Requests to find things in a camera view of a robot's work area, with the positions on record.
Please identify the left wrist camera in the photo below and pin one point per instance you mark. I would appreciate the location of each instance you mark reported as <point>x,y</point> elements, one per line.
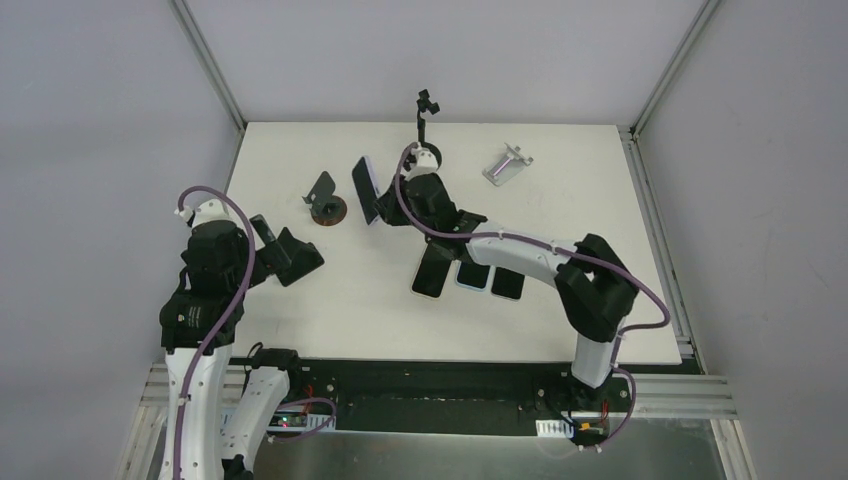
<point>208,211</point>

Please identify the silver metal phone stand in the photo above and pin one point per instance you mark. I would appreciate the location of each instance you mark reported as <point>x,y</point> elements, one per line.
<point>511,163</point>

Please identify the light blue cased phone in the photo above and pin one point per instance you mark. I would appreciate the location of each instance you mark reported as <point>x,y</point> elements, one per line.
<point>472,276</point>

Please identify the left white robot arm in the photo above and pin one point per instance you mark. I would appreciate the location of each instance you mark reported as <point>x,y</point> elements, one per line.
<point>227,253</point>

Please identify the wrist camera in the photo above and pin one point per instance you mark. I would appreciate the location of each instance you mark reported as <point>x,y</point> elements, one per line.
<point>420,160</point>
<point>208,211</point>

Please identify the round wooden base stand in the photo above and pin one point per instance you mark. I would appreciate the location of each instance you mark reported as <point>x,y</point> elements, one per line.
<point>325,207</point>

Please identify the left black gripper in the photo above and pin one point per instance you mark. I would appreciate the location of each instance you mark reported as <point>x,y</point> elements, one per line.
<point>279,254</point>

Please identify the lilac cased phone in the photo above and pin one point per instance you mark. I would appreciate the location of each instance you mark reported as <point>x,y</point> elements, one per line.
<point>365,183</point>

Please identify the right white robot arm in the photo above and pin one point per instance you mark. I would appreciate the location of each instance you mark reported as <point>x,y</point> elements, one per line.
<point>595,288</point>

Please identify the black gooseneck phone stand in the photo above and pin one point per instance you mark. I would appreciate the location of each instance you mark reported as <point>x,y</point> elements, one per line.
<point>425,105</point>

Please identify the white cable duct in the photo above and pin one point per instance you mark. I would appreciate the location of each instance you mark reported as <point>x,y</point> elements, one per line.
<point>559,428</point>
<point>297,421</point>

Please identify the black phone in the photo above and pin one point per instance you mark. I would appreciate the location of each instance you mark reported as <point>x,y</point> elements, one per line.
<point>507,284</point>

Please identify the black folding phone stand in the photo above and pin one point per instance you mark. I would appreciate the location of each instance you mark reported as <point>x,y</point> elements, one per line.
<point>302,258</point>

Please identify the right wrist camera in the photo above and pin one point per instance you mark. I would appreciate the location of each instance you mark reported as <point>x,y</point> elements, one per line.
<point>420,160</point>

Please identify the left white cable duct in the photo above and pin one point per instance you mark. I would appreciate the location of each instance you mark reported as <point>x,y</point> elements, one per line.
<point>297,421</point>

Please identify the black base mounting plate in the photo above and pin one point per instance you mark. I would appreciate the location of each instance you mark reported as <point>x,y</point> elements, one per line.
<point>454,398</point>

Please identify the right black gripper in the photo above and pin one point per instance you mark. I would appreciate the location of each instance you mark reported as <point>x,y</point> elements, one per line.
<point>387,206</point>

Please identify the cream cased phone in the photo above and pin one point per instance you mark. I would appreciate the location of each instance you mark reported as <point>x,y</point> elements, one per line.
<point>431,275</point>

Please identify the right white cable duct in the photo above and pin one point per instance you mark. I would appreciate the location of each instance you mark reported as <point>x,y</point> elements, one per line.
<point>559,428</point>

